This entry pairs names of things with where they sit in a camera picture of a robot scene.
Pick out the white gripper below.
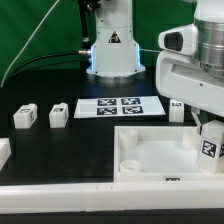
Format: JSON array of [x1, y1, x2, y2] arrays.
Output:
[[156, 24, 224, 134]]

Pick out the white square tabletop tray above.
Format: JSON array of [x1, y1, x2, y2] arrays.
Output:
[[114, 126, 224, 182]]

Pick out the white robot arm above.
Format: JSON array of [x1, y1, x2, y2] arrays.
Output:
[[87, 0, 224, 125]]

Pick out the marker sheet with tags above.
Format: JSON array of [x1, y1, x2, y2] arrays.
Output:
[[74, 96, 165, 118]]

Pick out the white front fence bar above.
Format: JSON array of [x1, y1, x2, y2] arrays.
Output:
[[0, 181, 224, 214]]

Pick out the green backdrop cloth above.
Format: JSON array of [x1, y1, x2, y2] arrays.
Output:
[[0, 0, 224, 88]]

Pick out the white left fence block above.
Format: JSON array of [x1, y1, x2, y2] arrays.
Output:
[[0, 138, 11, 171]]

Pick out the black cable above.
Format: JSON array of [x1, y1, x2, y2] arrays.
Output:
[[13, 0, 93, 76]]

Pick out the white cable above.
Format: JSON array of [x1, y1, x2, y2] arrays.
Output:
[[0, 0, 63, 88]]

